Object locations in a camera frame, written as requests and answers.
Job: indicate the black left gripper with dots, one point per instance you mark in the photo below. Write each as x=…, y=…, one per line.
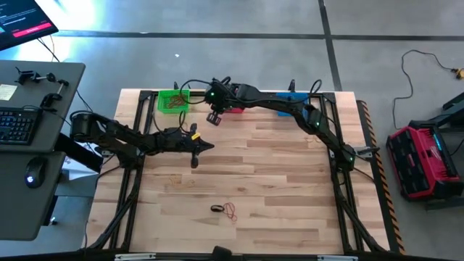
x=179, y=141

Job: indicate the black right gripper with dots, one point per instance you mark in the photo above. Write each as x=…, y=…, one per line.
x=223, y=98

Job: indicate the red rubber band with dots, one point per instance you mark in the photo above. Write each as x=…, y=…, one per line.
x=173, y=101
x=229, y=208
x=179, y=101
x=181, y=98
x=170, y=106
x=177, y=104

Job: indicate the black binder clip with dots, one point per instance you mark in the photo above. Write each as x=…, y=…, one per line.
x=211, y=208

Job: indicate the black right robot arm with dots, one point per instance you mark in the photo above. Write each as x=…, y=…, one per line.
x=282, y=103

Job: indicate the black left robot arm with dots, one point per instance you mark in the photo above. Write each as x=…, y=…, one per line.
x=119, y=134

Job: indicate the yellow rubber band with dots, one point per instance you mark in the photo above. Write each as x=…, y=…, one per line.
x=174, y=180

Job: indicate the yellow tape tag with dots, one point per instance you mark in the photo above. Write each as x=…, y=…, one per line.
x=195, y=136

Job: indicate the red plastic basket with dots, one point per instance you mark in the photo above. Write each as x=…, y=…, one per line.
x=235, y=110

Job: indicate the green plastic basket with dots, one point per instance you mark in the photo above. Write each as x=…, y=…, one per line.
x=162, y=95

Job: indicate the blue plastic basket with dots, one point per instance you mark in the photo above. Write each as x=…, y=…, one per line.
x=290, y=95

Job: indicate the black desk leg bar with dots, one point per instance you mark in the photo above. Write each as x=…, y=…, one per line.
x=87, y=161

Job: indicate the white paper sheet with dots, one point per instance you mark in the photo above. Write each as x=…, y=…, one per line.
x=74, y=170

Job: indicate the black desk clamp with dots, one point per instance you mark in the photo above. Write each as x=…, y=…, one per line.
x=50, y=97
x=25, y=77

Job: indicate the black computer mouse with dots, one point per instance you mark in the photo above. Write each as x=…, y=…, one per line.
x=35, y=170

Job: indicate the black backlit keyboard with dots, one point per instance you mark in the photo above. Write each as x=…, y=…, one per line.
x=16, y=127

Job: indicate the dark grey desk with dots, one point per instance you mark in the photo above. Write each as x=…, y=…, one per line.
x=21, y=210

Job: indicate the yellow black hazard strip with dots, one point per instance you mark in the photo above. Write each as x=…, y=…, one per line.
x=390, y=210

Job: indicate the pale sticky note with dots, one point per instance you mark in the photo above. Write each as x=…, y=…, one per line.
x=7, y=92

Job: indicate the red black tool case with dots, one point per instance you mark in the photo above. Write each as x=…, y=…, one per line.
x=424, y=163

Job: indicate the monitor with red button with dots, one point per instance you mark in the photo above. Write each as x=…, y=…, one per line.
x=21, y=18

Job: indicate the dark metal stand base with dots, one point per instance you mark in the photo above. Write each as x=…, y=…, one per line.
x=453, y=103

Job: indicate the yellow plug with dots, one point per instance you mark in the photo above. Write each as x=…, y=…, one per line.
x=459, y=73

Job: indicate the black aluminium table frame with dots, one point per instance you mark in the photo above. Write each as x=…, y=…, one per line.
x=197, y=93

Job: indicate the black post clamp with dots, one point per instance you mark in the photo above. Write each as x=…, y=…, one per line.
x=291, y=85
x=175, y=86

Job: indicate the silver metal bracket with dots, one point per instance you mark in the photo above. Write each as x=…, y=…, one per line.
x=337, y=258
x=134, y=256

